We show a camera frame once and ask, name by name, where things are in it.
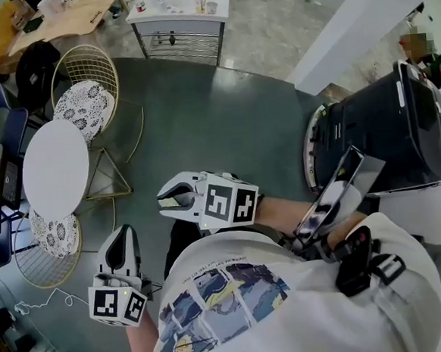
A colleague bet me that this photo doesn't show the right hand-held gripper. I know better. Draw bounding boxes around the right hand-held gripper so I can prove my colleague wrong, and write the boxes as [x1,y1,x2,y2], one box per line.
[153,164,268,240]

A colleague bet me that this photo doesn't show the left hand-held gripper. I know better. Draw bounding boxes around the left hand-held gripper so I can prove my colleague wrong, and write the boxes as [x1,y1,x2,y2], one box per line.
[82,221,156,331]

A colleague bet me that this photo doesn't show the person's left forearm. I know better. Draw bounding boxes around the person's left forearm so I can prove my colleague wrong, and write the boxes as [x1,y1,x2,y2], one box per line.
[124,315,162,352]

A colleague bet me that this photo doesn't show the person's right forearm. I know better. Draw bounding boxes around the person's right forearm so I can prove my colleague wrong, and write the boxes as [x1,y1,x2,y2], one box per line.
[251,191,327,242]

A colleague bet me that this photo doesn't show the round white table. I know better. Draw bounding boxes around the round white table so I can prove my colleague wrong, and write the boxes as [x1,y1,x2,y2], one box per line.
[17,114,136,229]

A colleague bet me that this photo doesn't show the blue chair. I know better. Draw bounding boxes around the blue chair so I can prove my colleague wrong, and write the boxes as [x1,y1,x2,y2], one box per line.
[0,79,33,161]

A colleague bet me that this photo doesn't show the black trousers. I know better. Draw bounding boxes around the black trousers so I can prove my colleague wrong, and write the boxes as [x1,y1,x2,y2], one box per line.
[158,216,214,284]

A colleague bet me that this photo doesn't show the floral seat cushion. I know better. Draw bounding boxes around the floral seat cushion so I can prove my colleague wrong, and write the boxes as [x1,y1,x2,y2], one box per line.
[50,78,119,149]
[28,205,82,261]

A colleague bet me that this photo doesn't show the black glossy panel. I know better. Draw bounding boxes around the black glossy panel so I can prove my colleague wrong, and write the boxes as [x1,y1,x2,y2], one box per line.
[286,142,393,252]

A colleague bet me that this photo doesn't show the white printed t-shirt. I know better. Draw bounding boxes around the white printed t-shirt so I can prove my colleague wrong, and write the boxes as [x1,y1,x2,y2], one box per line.
[130,176,441,352]

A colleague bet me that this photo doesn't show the black backpack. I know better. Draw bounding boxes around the black backpack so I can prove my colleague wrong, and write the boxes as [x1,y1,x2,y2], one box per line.
[11,38,67,116]

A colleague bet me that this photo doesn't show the light wooden table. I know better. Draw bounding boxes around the light wooden table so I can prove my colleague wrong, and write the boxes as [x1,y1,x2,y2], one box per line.
[1,0,130,58]

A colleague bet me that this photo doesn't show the dark green notebook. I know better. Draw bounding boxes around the dark green notebook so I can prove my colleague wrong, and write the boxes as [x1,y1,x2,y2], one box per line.
[21,16,45,35]

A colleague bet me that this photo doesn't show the cardboard box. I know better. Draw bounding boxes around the cardboard box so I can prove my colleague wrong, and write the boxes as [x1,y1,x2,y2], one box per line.
[8,0,38,30]

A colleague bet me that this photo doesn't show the black strap-mounted device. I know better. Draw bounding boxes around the black strap-mounted device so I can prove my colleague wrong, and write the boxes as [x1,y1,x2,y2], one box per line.
[330,226,378,299]

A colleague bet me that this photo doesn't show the grey strap with buckle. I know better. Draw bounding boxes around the grey strap with buckle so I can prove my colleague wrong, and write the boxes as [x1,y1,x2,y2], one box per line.
[370,251,409,286]

